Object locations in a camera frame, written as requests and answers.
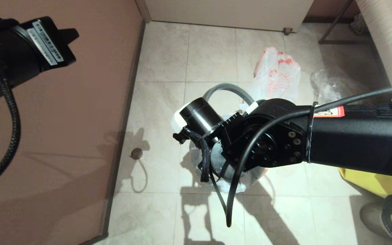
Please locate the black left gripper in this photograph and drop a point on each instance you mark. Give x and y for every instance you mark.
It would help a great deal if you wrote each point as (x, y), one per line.
(49, 44)

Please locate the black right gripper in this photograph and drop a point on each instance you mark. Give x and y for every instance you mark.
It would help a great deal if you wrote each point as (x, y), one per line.
(223, 163)

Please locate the clear plastic bag dark contents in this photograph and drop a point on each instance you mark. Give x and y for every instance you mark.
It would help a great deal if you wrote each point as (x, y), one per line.
(332, 85)

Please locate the yellow fabric bag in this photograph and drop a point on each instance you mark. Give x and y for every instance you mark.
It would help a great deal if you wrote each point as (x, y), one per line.
(369, 182)

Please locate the brown cabinet side panel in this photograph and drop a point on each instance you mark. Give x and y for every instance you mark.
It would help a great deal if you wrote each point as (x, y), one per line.
(63, 119)

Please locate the round metal floor disc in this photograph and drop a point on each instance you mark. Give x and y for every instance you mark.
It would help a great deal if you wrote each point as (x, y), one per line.
(136, 153)

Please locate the small metal door stopper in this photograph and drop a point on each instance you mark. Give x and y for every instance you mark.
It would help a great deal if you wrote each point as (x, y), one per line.
(288, 30)

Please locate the grey striped cushion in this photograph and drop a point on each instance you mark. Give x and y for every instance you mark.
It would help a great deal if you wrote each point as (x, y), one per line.
(373, 221)

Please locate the white crumpled fabric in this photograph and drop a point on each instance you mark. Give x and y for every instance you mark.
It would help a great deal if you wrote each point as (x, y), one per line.
(360, 23)

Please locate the beige striped upholstered sofa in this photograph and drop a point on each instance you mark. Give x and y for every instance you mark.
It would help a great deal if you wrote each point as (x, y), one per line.
(386, 41)

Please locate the brown metal table frame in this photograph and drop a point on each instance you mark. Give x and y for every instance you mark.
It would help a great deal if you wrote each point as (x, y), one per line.
(344, 41)

